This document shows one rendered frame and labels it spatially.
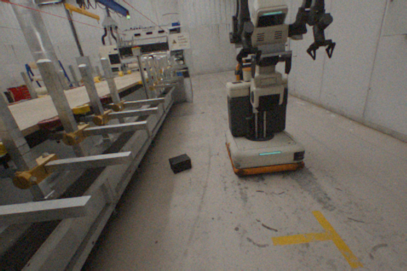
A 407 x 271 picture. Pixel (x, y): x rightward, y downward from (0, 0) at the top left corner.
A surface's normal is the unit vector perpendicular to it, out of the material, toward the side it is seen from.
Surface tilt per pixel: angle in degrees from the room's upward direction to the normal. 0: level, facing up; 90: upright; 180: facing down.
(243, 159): 90
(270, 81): 98
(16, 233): 0
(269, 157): 90
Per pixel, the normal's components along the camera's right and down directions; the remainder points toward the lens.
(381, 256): -0.11, -0.91
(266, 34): 0.04, 0.51
